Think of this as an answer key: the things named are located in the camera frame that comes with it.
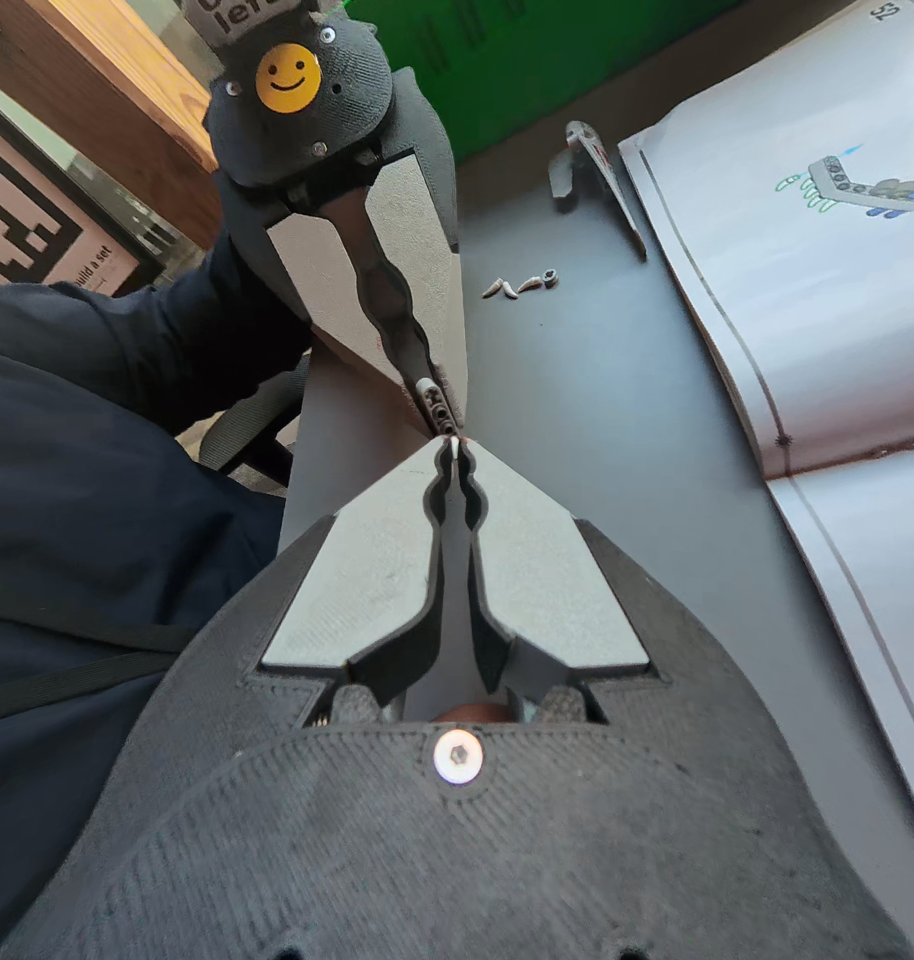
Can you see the framed marker code sign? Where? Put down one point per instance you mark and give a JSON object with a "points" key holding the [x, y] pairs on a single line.
{"points": [[21, 225]]}

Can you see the grey bent lego beam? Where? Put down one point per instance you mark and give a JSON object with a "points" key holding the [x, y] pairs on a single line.
{"points": [[436, 405]]}

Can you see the person's left forearm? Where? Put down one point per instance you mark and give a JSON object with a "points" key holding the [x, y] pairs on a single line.
{"points": [[201, 337]]}

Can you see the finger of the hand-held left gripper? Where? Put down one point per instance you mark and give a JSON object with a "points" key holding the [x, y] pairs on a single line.
{"points": [[314, 270], [427, 240]]}

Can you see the green plastic bin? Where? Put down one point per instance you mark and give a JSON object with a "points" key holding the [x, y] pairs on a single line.
{"points": [[539, 60]]}

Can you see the long grey lego panel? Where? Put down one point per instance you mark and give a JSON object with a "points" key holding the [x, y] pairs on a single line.
{"points": [[599, 172]]}

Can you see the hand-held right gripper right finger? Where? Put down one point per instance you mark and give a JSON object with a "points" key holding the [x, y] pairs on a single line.
{"points": [[554, 592]]}

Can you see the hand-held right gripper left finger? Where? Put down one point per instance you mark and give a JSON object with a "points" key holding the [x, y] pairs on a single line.
{"points": [[359, 585]]}

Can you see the person's torso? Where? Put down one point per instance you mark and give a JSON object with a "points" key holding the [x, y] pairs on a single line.
{"points": [[89, 562]]}

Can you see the open lego instruction booklet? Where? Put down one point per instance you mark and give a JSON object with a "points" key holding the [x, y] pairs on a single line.
{"points": [[802, 300]]}

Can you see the wooden post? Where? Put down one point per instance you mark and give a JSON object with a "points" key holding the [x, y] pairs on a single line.
{"points": [[111, 90]]}

